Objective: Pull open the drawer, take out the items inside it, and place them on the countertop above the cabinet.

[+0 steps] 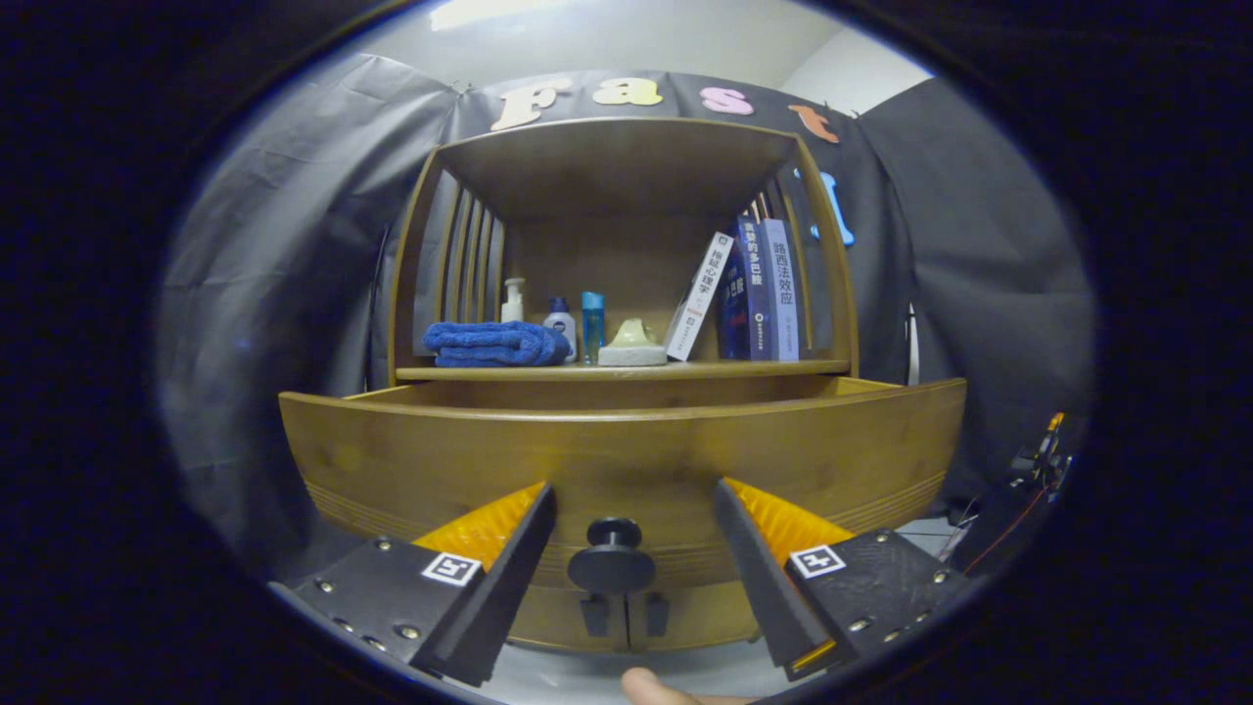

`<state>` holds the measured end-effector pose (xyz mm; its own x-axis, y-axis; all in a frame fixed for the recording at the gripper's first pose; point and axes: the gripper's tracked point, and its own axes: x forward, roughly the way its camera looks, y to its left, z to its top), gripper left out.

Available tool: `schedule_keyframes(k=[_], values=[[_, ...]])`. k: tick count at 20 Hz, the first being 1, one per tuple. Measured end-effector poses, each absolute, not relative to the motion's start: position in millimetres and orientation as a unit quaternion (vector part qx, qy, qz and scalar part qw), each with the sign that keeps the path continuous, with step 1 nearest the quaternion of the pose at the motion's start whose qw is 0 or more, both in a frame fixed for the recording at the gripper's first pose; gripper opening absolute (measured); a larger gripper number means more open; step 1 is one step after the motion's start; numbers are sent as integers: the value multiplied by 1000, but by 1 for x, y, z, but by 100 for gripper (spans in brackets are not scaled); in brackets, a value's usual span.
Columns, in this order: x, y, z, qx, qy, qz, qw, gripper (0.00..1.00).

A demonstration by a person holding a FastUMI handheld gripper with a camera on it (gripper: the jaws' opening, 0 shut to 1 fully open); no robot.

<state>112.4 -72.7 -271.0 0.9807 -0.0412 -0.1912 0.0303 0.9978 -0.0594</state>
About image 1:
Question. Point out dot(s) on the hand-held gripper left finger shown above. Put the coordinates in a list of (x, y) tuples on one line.
[(504, 578)]

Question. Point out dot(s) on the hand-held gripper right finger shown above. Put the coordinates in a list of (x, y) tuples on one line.
[(759, 578)]

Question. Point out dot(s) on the wooden cabinet door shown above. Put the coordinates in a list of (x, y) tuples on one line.
[(705, 617), (558, 622)]

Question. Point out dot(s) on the wooden countertop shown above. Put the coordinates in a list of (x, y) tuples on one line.
[(744, 369)]

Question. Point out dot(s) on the wooden cabinet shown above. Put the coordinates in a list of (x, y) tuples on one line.
[(617, 166)]

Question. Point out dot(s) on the blue folded towel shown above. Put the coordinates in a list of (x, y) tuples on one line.
[(494, 343)]

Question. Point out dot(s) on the white bottle with blue cap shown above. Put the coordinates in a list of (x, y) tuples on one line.
[(560, 328)]

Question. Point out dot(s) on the clear blue bottle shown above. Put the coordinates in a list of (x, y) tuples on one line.
[(592, 328)]

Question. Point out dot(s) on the white pump bottle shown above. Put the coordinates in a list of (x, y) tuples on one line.
[(513, 304)]

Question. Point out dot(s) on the cream lidded teacup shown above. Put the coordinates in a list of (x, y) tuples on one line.
[(634, 333)]

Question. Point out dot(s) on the dark blue book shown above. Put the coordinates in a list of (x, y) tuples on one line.
[(749, 294)]

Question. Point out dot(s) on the white book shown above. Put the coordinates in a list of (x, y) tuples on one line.
[(697, 299)]

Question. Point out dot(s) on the pale blue book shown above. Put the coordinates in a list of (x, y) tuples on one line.
[(781, 289)]

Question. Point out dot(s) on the black device with orange clip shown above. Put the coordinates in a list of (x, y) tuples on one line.
[(1043, 455)]

